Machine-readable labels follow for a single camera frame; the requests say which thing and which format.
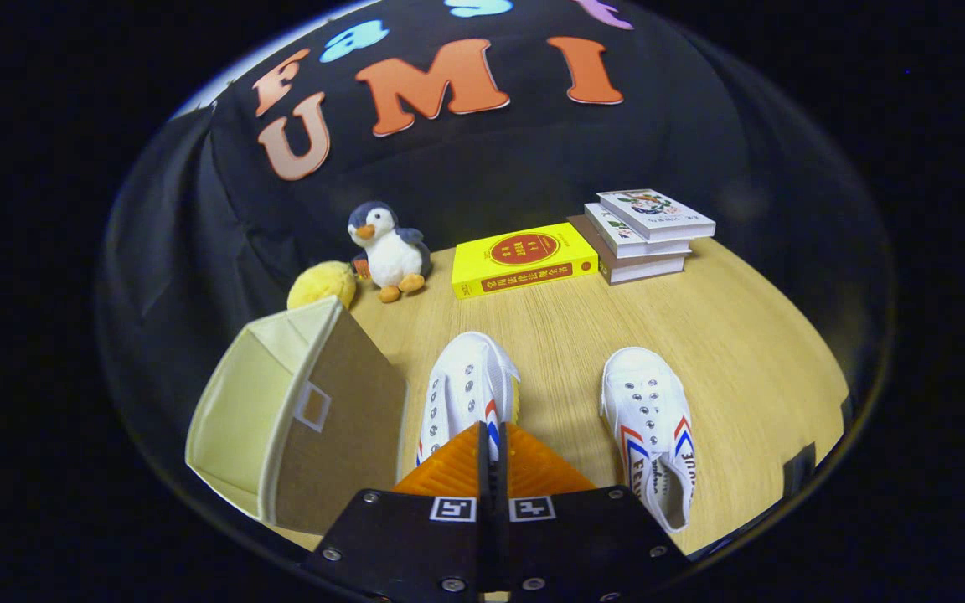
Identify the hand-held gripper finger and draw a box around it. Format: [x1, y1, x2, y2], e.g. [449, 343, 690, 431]
[300, 420, 496, 603]
[495, 421, 691, 603]

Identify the white canvas shoe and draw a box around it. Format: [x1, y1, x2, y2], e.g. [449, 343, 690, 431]
[600, 347, 695, 533]
[415, 332, 522, 470]

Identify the brown fabric storage box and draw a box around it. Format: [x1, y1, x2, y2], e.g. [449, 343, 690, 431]
[185, 295, 410, 537]

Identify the yellow book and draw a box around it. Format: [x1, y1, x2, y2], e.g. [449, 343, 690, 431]
[452, 222, 599, 300]

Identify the penguin plush toy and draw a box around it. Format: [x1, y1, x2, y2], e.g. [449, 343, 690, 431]
[347, 201, 433, 304]

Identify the brown cover book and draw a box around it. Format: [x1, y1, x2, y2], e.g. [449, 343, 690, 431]
[568, 214, 687, 286]

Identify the yellow plush ball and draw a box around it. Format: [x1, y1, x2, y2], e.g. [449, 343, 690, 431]
[286, 260, 358, 311]

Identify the white paperback book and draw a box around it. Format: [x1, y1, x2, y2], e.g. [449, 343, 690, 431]
[583, 203, 693, 259]

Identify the white illustrated book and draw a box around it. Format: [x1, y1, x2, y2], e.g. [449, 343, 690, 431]
[596, 189, 716, 243]

